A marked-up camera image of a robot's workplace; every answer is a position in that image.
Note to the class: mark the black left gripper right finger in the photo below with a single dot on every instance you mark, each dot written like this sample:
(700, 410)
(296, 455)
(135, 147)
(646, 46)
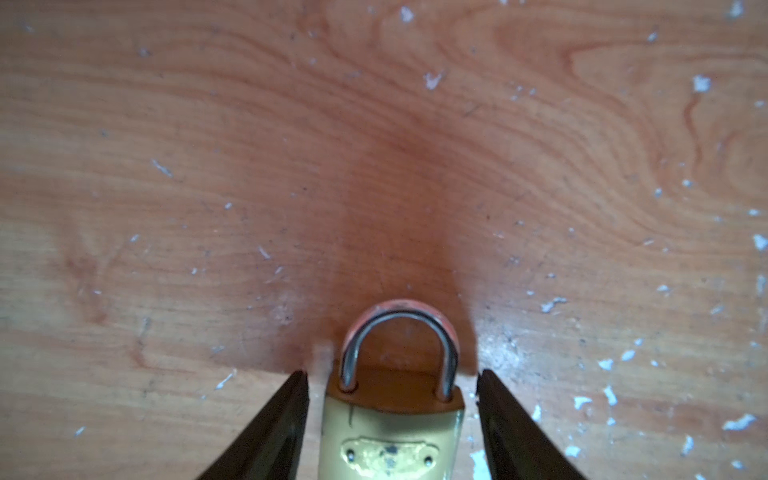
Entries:
(515, 447)

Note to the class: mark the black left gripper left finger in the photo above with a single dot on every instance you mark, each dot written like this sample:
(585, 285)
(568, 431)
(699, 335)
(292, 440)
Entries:
(270, 445)

